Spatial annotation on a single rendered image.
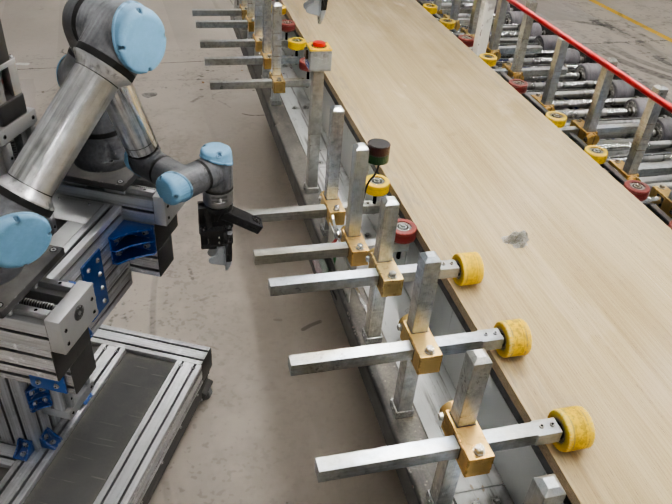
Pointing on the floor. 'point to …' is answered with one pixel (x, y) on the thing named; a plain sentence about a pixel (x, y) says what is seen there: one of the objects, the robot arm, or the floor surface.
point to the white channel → (483, 26)
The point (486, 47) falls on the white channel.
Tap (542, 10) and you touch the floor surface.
